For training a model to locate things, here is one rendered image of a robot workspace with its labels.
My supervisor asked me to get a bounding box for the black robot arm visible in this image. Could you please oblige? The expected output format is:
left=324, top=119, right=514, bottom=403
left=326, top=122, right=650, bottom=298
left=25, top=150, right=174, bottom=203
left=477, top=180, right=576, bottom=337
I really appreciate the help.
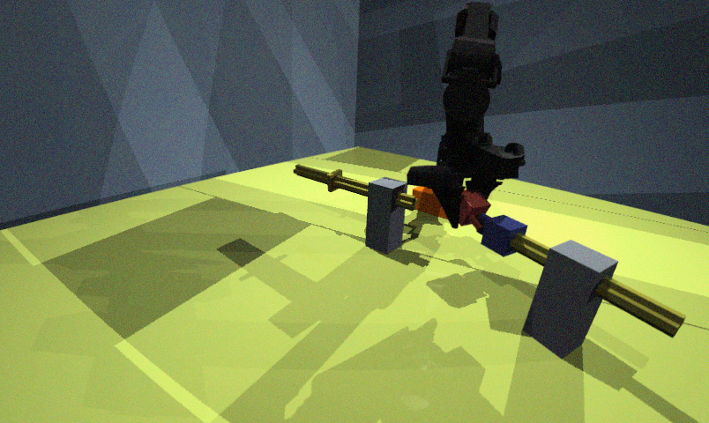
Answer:
left=442, top=2, right=526, bottom=180

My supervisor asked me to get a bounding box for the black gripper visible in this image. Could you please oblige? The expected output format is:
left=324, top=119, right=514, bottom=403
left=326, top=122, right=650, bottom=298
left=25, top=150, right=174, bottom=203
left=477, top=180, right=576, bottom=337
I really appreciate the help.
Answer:
left=407, top=126, right=503, bottom=229

